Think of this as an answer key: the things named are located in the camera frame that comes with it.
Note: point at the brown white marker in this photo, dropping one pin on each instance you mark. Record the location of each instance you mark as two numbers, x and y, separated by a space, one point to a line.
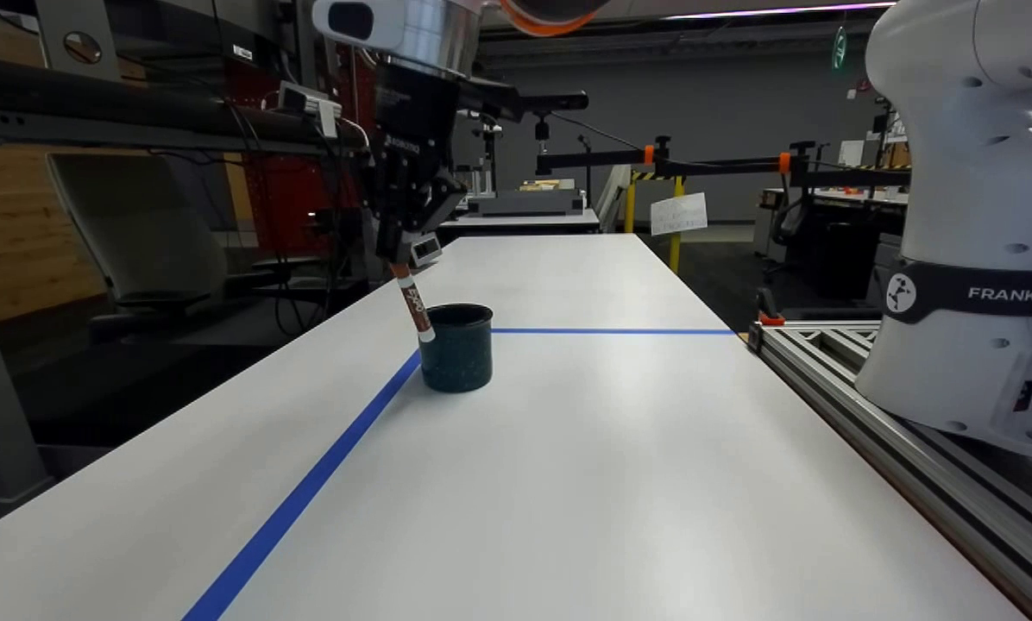
415 308

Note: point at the grey panel with round sticker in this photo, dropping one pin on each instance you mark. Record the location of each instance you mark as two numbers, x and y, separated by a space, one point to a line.
78 40

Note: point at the green hanging sign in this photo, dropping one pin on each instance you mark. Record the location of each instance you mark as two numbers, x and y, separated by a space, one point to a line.
840 48

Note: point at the long blue tape strip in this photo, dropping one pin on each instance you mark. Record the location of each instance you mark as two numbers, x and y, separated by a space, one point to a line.
310 494

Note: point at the wooden board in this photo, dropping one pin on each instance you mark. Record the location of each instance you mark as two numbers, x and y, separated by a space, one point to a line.
19 242

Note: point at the red tool cabinet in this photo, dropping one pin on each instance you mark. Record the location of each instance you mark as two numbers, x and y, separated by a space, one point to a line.
286 210

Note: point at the black background machine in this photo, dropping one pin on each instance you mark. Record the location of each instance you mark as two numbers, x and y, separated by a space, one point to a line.
826 242

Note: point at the dark teal cup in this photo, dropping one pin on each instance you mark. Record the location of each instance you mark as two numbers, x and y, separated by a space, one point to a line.
463 351

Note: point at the grey box enclosure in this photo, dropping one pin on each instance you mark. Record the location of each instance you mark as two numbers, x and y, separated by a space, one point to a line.
135 228

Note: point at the orange black clamp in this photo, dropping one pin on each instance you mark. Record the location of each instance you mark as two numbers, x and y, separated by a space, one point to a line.
771 316

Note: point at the yellow bollard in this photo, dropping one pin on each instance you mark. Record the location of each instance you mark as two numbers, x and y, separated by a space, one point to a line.
677 248
630 210

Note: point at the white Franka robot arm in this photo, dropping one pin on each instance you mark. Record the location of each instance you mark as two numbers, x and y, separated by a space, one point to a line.
986 175

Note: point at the black shelf rack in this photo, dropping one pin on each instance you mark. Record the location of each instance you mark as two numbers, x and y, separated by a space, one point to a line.
78 108

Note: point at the aluminium profile base frame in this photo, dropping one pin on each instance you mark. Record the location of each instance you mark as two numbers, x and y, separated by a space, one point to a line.
883 415

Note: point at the small device with display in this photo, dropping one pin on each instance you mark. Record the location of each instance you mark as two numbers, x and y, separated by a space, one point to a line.
425 249

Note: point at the white power adapter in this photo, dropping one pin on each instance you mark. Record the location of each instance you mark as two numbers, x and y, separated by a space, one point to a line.
311 108

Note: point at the white paper sign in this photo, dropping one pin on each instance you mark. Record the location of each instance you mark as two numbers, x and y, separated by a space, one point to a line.
677 217

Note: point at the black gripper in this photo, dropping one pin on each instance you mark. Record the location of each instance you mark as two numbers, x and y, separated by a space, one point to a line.
415 125

